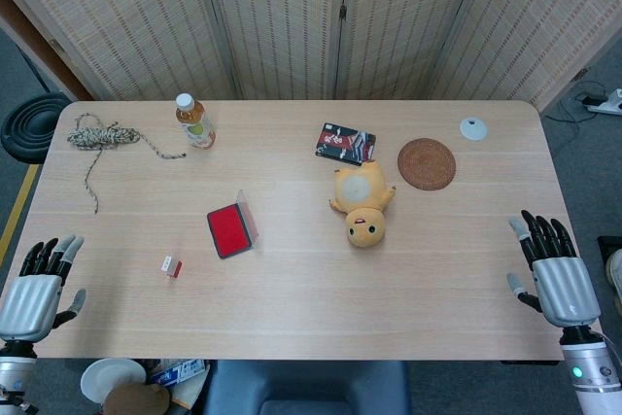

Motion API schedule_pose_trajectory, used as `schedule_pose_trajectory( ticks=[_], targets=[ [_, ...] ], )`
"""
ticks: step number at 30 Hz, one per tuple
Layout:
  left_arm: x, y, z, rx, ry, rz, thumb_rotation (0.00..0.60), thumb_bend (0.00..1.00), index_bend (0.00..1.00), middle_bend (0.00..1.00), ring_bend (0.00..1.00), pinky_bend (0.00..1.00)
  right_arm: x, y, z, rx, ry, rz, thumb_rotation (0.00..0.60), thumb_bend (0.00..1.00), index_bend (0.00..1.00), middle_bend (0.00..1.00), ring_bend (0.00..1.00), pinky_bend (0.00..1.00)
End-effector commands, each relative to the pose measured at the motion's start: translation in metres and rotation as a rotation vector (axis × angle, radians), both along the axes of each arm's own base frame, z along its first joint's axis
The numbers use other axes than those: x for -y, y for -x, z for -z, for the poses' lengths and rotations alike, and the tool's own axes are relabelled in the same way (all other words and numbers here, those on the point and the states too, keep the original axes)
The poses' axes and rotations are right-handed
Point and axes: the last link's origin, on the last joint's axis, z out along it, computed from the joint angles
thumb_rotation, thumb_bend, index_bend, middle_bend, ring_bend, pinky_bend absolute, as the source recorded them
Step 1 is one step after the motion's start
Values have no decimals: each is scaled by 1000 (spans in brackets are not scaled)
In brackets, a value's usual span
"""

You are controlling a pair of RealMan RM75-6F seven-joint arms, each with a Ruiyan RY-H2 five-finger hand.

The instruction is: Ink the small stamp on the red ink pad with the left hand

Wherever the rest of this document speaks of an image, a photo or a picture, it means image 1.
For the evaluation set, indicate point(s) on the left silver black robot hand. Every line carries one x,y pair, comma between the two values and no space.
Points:
31,303

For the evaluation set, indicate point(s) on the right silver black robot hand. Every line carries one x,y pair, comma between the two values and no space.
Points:
566,288

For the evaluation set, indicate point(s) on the small red white block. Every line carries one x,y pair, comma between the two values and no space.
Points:
171,266

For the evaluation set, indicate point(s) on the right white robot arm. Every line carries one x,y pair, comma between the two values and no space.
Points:
590,371

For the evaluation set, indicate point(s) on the white shoe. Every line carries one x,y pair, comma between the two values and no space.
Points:
616,279

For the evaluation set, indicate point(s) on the white plate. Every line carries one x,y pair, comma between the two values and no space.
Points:
109,376

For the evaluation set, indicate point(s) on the blue white carton box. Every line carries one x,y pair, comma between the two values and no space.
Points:
177,371

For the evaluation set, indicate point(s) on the black ribbed round bin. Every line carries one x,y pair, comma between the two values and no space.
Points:
29,128

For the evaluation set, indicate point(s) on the white round disc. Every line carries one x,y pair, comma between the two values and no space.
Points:
473,128

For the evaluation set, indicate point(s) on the brown woven round coaster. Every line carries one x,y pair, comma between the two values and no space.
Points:
426,163

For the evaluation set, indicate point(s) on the white power strip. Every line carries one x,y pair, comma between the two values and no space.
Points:
607,103

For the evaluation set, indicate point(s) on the red ink pad clear lid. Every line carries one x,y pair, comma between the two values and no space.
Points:
228,230

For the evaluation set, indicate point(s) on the yellow plush toy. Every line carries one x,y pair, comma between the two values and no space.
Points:
359,201

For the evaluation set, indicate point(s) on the tea bottle white cap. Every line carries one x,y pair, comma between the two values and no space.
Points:
194,126

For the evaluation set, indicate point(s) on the black red card box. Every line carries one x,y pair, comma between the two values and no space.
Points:
345,143

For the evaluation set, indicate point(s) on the dark blue seat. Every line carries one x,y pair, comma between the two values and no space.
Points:
306,386

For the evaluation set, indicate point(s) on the bamboo folding screen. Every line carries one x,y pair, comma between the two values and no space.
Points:
272,21

